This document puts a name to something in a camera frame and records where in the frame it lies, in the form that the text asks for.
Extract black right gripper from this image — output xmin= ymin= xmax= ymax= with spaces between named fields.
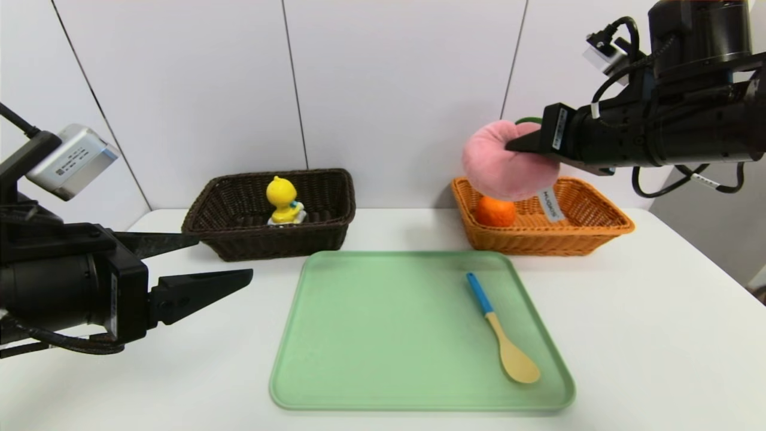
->
xmin=505 ymin=102 xmax=660 ymax=176

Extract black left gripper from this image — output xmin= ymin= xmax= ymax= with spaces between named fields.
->
xmin=0 ymin=224 xmax=254 ymax=344

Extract pink plush peach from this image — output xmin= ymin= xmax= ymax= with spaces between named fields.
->
xmin=461 ymin=117 xmax=566 ymax=223

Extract orange fruit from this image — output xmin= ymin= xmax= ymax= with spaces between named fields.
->
xmin=476 ymin=196 xmax=516 ymax=227

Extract yellow duck toy car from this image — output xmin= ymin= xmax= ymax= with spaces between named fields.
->
xmin=266 ymin=176 xmax=307 ymax=226

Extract orange wicker basket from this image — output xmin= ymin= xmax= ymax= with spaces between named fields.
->
xmin=451 ymin=177 xmax=635 ymax=257

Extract dark brown wicker basket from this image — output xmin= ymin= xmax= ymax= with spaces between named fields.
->
xmin=181 ymin=168 xmax=357 ymax=262

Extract green plastic tray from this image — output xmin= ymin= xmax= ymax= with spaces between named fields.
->
xmin=269 ymin=250 xmax=576 ymax=411

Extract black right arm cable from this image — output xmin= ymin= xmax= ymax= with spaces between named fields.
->
xmin=591 ymin=17 xmax=747 ymax=199

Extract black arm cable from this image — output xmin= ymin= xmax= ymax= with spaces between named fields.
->
xmin=0 ymin=102 xmax=124 ymax=360
xmin=591 ymin=17 xmax=747 ymax=199

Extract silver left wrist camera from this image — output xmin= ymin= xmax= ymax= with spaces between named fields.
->
xmin=26 ymin=124 xmax=120 ymax=201

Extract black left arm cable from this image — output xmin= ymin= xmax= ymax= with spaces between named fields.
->
xmin=0 ymin=102 xmax=124 ymax=360

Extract wooden spoon with blue handle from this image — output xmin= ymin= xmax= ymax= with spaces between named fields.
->
xmin=466 ymin=272 xmax=541 ymax=384

